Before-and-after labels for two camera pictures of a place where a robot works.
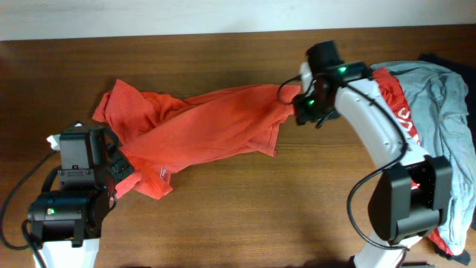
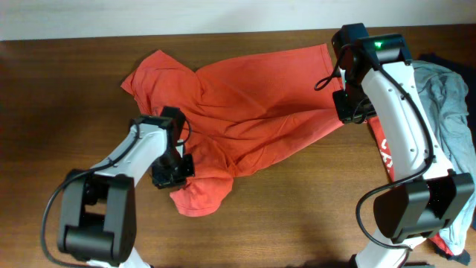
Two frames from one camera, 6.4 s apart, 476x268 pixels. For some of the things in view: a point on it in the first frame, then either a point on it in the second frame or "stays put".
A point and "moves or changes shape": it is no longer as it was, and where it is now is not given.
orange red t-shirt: [161, 133] moves or changes shape
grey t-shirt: [436, 98] stays put
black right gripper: [303, 113] to [346, 114]
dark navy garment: [468, 74] stays put
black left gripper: [126, 167] to [161, 182]
